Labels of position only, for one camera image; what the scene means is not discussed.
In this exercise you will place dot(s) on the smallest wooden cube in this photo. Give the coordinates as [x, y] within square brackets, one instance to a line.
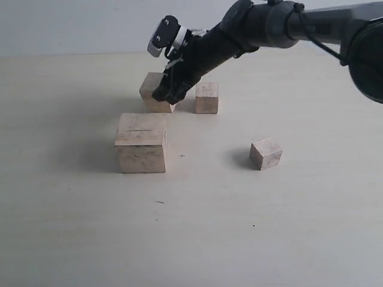
[265, 153]

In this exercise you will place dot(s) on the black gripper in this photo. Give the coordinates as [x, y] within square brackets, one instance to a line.
[200, 56]

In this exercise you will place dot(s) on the white cable tie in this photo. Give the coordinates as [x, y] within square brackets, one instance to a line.
[173, 63]

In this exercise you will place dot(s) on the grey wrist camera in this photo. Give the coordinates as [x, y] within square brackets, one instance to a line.
[164, 35]

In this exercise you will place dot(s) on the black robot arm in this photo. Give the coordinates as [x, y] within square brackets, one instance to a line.
[350, 33]

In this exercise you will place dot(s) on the third largest wooden cube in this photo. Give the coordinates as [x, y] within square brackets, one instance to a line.
[207, 99]

